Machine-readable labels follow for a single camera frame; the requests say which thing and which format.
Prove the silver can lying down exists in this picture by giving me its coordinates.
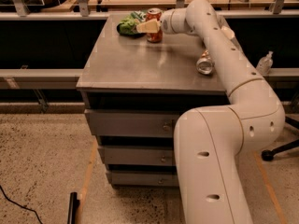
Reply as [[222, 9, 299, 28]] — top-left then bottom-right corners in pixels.
[[196, 50, 214, 76]]

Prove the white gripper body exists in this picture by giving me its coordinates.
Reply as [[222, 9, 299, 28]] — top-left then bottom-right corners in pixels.
[[160, 8, 187, 35]]

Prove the black object on floor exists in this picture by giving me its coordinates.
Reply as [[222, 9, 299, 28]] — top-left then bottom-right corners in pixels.
[[67, 192, 79, 224]]

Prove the middle grey drawer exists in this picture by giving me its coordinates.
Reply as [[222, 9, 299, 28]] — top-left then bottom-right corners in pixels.
[[98, 146, 175, 166]]

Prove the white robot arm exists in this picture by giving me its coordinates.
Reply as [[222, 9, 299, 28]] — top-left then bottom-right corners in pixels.
[[136, 0, 285, 224]]

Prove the bottom grey drawer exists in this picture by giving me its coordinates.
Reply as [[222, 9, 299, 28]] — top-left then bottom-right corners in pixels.
[[106, 171, 178, 187]]

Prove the metal railing frame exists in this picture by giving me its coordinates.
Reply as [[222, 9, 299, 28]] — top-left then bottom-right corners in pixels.
[[0, 0, 299, 21]]

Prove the clear sanitizer bottle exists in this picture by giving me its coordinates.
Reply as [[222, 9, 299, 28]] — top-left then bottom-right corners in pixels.
[[256, 51, 273, 75]]

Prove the red coke can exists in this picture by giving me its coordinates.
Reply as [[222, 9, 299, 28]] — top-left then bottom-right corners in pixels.
[[146, 7, 163, 43]]

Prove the black floor cable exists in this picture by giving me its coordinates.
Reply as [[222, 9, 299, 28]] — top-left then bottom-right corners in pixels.
[[0, 183, 45, 224]]

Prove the top grey drawer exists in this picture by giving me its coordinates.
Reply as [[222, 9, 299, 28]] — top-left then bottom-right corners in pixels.
[[85, 109, 179, 138]]

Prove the grey drawer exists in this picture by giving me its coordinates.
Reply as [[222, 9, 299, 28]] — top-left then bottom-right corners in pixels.
[[98, 146, 175, 166], [106, 171, 178, 187], [85, 109, 179, 138]]

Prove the black office chair base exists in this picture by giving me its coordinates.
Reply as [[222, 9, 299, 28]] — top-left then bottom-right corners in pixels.
[[261, 117, 299, 161]]

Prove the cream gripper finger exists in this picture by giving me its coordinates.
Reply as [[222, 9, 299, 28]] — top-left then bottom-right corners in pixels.
[[136, 19, 161, 34]]

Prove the green rice chip bag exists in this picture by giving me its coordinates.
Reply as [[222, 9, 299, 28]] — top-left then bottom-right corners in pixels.
[[117, 10, 146, 35]]

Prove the grey drawer cabinet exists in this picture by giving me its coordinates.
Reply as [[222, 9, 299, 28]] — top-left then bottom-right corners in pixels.
[[77, 15, 228, 175]]

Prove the white bowl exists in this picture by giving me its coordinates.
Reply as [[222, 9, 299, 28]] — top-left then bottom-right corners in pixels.
[[221, 26, 235, 40]]

